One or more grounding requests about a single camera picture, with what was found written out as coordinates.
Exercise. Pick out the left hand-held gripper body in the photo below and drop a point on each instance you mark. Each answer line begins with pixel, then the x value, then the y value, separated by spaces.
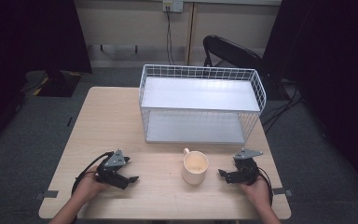
pixel 113 165

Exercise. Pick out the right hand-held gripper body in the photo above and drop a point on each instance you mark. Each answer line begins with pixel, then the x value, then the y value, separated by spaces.
pixel 247 169

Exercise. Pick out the person's right hand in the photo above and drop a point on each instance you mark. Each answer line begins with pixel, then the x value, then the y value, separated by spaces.
pixel 258 191

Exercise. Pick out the person's left hand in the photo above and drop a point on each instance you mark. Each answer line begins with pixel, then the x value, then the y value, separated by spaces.
pixel 88 186

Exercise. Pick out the cream ceramic mug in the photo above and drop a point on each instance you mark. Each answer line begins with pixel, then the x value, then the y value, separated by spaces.
pixel 195 168

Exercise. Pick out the grey tape strip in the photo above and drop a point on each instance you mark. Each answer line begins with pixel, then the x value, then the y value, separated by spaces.
pixel 47 194
pixel 282 191

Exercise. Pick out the black floor marker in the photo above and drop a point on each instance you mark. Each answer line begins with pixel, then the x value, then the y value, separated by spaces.
pixel 69 121

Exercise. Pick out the black stand base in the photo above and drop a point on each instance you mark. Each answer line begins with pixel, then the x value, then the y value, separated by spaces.
pixel 59 84

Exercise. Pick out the black chair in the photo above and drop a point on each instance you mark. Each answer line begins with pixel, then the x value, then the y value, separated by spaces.
pixel 230 53

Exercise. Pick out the black curtain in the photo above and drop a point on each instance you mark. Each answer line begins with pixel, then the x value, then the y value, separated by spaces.
pixel 329 62

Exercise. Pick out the white wall socket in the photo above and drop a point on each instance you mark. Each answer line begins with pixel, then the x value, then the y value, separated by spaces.
pixel 172 5

